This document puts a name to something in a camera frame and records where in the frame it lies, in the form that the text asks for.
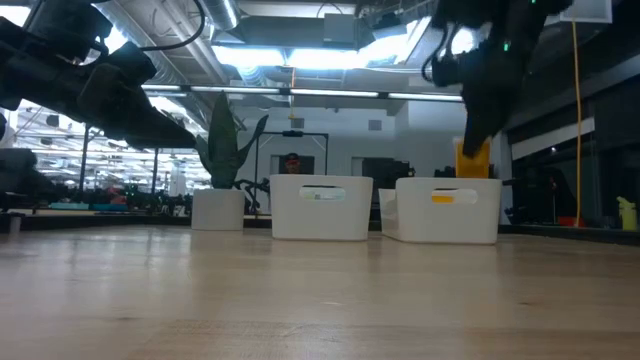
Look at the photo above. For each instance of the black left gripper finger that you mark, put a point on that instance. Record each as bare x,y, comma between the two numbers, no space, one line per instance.
155,130

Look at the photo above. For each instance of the white plastic bin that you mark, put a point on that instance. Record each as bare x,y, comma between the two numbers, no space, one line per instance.
445,222
320,220

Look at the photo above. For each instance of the person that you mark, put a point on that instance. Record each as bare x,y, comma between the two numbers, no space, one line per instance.
292,162

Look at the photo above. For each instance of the yellow-green spray bottle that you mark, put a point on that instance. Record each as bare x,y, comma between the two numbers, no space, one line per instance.
627,215

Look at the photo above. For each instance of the green snake plant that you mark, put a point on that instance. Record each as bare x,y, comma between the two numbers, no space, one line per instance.
222,150

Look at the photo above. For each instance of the white round cap bottom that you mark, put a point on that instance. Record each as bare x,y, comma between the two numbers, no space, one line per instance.
472,167

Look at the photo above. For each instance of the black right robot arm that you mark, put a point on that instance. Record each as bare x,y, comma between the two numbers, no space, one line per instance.
540,12

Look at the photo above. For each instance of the black aluminium table frame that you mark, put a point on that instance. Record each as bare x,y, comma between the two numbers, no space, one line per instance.
100,222

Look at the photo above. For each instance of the red floor object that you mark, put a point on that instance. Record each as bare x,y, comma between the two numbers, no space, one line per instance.
571,222

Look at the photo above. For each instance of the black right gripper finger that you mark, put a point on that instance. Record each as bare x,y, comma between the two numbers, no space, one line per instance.
482,125

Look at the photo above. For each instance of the large orange pill bottle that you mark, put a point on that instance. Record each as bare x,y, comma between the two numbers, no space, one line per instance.
442,199

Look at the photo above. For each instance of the long ceiling light strip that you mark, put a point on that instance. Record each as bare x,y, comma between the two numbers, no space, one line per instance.
235,90
335,93
425,97

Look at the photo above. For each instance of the small light green pill bottle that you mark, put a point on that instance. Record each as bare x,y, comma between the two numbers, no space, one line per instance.
311,194

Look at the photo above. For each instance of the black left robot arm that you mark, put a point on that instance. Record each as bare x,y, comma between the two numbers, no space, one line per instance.
30,75

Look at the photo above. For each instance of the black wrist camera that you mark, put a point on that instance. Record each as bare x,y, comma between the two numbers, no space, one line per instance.
132,62
447,67

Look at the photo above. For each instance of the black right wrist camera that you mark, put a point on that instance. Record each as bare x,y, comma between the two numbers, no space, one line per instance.
447,67

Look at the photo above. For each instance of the black background frame stand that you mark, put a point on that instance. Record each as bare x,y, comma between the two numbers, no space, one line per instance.
292,133

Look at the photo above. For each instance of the white plant pot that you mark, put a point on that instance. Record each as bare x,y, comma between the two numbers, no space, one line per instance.
217,210

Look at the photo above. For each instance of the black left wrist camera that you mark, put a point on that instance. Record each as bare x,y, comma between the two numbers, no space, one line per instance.
132,62

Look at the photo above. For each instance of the silver ceiling air duct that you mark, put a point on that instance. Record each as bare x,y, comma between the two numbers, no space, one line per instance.
220,12

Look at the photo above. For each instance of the black background equipment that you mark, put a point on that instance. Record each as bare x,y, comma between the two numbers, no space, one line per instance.
387,172

